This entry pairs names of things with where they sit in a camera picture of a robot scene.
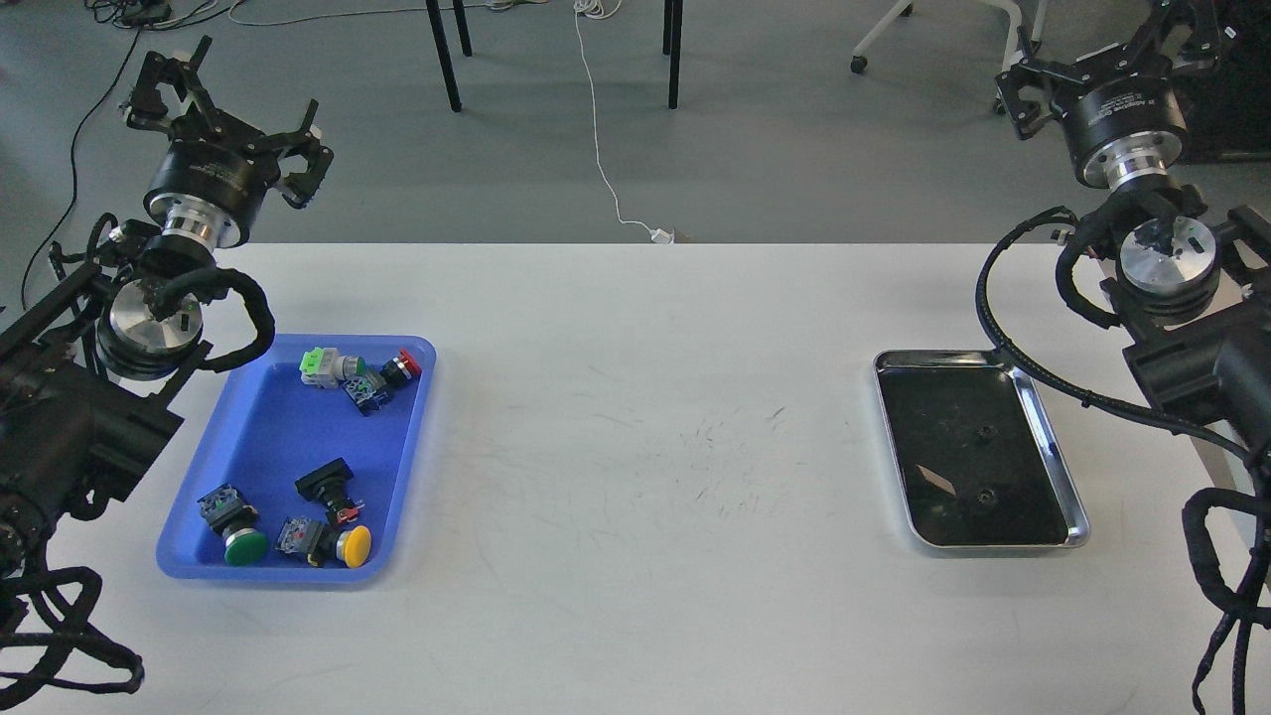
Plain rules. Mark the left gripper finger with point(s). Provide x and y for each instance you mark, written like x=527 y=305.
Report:
x=145 y=108
x=299 y=187

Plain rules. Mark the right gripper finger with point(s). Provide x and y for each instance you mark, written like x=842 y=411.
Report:
x=1180 y=38
x=1032 y=93

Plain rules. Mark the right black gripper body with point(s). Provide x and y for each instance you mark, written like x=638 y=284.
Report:
x=1106 y=117

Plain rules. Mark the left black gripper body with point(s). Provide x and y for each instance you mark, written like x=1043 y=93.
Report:
x=229 y=171

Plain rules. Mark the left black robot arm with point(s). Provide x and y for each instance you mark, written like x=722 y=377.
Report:
x=90 y=372

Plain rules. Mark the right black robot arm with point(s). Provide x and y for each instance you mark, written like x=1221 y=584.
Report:
x=1146 y=262

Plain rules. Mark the black equipment case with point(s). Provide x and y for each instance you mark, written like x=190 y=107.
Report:
x=1228 y=111

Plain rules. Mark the white office chair base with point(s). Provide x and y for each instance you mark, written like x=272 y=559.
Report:
x=980 y=35

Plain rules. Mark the black table leg left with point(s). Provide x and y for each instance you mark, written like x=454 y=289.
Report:
x=442 y=46

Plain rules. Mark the black table leg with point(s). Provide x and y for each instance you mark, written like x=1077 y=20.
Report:
x=442 y=46
x=672 y=27

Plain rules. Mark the blue plastic tray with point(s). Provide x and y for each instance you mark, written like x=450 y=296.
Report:
x=268 y=429

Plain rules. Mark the green mushroom push button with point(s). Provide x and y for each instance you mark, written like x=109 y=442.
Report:
x=230 y=516

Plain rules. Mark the black table leg right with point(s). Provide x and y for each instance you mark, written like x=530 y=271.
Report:
x=672 y=27

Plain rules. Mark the silver metal tray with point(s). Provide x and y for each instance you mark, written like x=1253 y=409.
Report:
x=932 y=402

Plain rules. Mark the green white push button switch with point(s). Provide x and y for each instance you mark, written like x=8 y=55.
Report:
x=328 y=368

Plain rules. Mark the red push button switch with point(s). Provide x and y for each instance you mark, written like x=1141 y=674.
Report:
x=400 y=370

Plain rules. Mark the blue grey switch block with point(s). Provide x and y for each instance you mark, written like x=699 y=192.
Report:
x=368 y=391

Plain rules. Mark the black square switch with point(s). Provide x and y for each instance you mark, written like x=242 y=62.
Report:
x=327 y=486

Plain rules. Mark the yellow push button switch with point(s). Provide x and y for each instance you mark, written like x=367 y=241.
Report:
x=315 y=542

